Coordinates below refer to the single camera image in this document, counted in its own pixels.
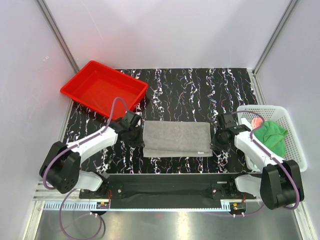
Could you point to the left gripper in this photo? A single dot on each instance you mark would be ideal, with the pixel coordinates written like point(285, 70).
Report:
point(139, 142)

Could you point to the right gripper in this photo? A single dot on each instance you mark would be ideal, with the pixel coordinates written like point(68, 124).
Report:
point(214, 143)

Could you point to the grey towel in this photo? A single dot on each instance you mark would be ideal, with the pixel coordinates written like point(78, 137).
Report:
point(168, 139)

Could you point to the green towel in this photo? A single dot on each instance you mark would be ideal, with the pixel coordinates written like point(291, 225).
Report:
point(272, 135)

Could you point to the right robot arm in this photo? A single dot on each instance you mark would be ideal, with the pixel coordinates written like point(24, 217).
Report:
point(280, 184)

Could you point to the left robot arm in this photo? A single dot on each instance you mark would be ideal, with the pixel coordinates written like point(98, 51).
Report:
point(61, 169)

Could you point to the white perforated basket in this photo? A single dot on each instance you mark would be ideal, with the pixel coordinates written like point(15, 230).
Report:
point(279, 115)

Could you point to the pink cloth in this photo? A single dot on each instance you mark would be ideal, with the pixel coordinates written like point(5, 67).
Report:
point(256, 122)

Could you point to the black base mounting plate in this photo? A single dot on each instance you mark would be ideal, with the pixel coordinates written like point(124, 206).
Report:
point(161, 192)

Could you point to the red plastic tray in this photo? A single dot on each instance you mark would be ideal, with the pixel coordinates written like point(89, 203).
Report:
point(96, 86)

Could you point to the right connector board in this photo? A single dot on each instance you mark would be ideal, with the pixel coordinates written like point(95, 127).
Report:
point(238, 206)

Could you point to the connector board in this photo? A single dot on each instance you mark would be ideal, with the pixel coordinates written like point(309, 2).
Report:
point(238, 206)
point(103, 205)

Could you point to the left connector board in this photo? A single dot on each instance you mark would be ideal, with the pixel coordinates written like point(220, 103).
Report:
point(103, 205)

